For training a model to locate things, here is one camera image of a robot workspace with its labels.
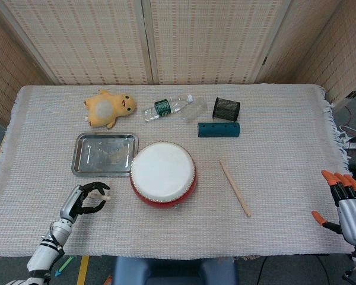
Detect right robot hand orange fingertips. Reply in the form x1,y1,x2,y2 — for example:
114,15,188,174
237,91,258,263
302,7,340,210
311,169,356,246

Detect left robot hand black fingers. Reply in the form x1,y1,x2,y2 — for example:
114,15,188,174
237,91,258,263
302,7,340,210
59,181,112,222

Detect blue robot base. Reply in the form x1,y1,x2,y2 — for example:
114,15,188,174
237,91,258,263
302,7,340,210
112,255,238,285

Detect stainless steel tray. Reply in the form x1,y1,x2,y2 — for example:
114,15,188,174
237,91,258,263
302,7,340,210
71,132,140,178

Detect red drum with white skin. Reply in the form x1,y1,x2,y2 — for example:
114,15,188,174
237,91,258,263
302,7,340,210
129,141,198,208

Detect green pen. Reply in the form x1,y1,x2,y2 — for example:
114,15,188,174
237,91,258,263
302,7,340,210
55,256,75,277

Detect woven beige table cloth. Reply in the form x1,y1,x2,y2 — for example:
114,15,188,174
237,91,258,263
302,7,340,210
0,84,355,257

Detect yellow plush toy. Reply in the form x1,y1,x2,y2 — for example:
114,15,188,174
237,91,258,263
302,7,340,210
83,89,136,129

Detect clear bottle with green label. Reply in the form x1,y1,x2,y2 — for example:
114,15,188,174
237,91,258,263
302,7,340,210
144,94,194,123

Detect teal block with holes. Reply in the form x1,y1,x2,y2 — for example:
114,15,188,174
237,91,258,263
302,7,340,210
197,122,241,139

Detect black mesh pen holder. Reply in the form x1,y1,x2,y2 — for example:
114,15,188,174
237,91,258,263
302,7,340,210
212,96,241,122

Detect woven folding screen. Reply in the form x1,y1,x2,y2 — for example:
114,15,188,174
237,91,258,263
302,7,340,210
0,0,356,125

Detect red cable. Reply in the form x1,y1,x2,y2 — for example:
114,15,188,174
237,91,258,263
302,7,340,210
342,105,356,136

